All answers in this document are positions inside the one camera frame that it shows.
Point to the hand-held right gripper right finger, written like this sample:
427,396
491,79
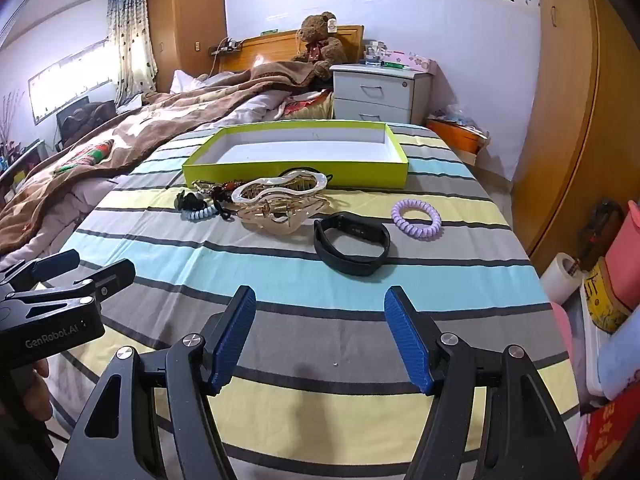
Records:
407,340

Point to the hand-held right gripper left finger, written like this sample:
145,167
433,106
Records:
232,340

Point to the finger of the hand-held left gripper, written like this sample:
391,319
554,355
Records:
100,280
50,265

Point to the black fitness band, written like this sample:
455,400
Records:
357,230

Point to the translucent beige hair claw clip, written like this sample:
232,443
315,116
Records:
280,217

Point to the lime green shallow box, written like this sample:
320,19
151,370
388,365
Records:
300,145

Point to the person's left hand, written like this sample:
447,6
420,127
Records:
36,390

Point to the striped bedsheet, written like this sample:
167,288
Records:
300,270

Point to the dark chair with clothes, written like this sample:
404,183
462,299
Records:
82,117

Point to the pink stool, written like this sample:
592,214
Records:
562,332

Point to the white paper roll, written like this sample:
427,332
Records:
557,280

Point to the brown fleece blanket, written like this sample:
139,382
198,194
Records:
165,125

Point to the window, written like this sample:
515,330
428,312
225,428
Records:
70,80

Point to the yellow box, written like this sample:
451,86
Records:
600,300

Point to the orange storage box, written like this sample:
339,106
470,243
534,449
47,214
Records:
455,136

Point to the black bag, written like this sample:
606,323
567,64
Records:
597,227

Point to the red box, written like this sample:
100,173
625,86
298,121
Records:
612,440

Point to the clear plastic bag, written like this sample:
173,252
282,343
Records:
455,115

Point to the pink bin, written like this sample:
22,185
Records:
627,260

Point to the patterned curtain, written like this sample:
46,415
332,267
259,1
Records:
132,45

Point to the red patterned pillow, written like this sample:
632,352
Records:
310,107

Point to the white nightstand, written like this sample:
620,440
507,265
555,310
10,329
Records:
375,92

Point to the power strip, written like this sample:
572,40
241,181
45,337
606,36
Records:
225,49

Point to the wooden wardrobe with star stickers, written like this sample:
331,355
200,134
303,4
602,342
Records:
190,20

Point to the green pen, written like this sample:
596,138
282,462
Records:
393,64

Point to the large wooden wardrobe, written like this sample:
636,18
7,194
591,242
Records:
565,110

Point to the pink floral tissue box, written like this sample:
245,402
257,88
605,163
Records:
412,60

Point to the clear glass cup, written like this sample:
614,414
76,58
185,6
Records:
374,54

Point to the wooden headboard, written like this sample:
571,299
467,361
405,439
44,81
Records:
270,47

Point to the brown teddy bear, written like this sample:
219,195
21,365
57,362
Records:
320,45

